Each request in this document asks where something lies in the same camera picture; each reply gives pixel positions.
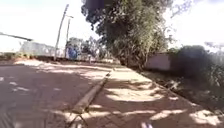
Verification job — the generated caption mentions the reddish dirt path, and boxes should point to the reddish dirt path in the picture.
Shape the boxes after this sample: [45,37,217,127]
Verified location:
[68,65,224,128]

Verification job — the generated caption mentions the concrete kerb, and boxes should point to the concrete kerb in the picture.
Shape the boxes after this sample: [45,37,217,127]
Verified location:
[65,68,116,128]

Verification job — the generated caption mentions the blue structure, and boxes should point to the blue structure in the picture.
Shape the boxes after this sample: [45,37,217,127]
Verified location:
[67,45,79,60]

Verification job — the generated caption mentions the large dark green tree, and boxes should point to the large dark green tree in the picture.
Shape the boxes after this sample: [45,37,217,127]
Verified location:
[80,0,175,69]

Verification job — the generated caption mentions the street lamp pole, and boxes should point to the street lamp pole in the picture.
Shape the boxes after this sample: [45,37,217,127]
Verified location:
[63,14,75,59]

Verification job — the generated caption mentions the leaning wooden pole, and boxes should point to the leaning wooden pole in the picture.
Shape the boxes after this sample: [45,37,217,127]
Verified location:
[53,3,70,62]

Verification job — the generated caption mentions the robot's own part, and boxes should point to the robot's own part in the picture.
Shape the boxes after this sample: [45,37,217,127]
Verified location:
[141,122,153,128]

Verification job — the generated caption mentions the pale fence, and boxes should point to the pale fence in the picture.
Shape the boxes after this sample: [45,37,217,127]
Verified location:
[19,41,66,58]

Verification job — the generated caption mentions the reddish brown road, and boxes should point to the reddish brown road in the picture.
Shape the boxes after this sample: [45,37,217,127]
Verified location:
[0,59,114,128]

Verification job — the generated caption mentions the dark green bush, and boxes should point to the dark green bush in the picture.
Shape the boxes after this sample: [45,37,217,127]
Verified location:
[169,45,224,88]

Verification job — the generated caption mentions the pale concrete wall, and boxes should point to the pale concrete wall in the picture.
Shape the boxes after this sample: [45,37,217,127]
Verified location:
[145,53,174,72]

